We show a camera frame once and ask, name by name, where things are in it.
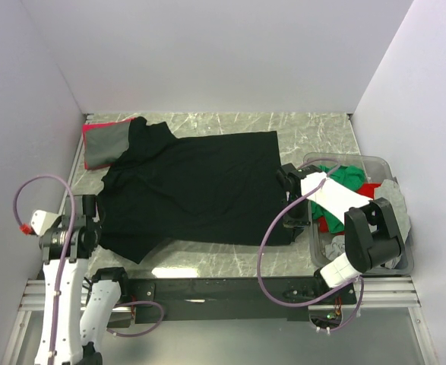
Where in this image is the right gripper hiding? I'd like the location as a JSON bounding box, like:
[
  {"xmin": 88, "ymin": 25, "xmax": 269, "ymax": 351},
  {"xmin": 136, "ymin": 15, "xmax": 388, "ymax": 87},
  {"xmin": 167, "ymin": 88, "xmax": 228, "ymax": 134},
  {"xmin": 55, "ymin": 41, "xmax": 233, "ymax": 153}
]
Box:
[{"xmin": 282, "ymin": 195, "xmax": 312, "ymax": 240}]

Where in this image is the black t-shirt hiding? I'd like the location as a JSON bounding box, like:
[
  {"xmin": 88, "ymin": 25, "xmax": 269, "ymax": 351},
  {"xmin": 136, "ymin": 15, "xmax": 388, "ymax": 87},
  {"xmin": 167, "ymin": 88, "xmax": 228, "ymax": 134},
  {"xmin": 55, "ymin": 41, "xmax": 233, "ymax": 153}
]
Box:
[{"xmin": 97, "ymin": 117, "xmax": 293, "ymax": 263}]

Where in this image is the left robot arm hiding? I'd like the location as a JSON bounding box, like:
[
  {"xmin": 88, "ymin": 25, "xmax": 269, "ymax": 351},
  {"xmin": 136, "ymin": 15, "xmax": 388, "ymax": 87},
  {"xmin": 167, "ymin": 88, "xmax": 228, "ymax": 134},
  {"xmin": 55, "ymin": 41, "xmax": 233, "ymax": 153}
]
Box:
[{"xmin": 31, "ymin": 195, "xmax": 131, "ymax": 364}]

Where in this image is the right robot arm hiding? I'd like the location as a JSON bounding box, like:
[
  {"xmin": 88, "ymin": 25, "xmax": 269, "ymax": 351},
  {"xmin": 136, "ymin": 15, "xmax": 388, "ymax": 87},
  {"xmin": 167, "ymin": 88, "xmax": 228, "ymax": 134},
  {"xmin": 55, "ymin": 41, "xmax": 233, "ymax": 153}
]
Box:
[{"xmin": 277, "ymin": 163, "xmax": 405, "ymax": 303}]

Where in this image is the green t-shirt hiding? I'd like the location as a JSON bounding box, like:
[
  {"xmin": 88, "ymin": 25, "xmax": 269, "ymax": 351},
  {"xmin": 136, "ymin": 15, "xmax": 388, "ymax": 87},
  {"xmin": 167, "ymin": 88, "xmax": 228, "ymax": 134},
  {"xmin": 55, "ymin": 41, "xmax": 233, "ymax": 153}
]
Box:
[{"xmin": 311, "ymin": 166, "xmax": 366, "ymax": 234}]

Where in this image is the red t-shirt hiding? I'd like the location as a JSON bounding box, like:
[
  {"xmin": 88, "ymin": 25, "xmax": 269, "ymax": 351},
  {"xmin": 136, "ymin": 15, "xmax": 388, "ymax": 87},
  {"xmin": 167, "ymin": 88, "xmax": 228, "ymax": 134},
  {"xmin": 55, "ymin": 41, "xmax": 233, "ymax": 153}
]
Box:
[{"xmin": 311, "ymin": 183, "xmax": 381, "ymax": 235}]

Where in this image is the clear plastic bin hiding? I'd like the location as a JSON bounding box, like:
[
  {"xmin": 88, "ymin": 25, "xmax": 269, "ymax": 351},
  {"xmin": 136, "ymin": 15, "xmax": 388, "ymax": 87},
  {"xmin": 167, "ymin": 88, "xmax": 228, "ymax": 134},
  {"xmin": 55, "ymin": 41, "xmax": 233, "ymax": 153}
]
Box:
[{"xmin": 304, "ymin": 152, "xmax": 414, "ymax": 277}]

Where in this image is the folded gray t-shirt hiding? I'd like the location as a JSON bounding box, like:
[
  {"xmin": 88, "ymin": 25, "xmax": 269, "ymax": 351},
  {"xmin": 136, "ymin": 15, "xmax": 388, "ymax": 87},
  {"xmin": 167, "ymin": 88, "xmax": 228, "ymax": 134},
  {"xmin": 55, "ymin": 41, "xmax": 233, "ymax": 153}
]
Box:
[{"xmin": 82, "ymin": 119, "xmax": 132, "ymax": 169}]

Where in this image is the black base beam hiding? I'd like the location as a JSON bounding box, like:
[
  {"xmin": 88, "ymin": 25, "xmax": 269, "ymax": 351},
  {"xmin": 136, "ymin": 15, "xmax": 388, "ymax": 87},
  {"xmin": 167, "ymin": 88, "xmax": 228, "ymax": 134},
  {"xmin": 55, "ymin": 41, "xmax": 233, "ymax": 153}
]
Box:
[{"xmin": 121, "ymin": 276, "xmax": 357, "ymax": 324}]

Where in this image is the aluminium rail frame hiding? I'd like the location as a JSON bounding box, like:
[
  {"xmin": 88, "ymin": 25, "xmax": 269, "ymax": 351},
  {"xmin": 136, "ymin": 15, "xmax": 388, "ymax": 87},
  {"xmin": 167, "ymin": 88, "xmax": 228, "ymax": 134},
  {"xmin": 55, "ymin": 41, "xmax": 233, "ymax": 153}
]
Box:
[{"xmin": 3, "ymin": 112, "xmax": 437, "ymax": 364}]

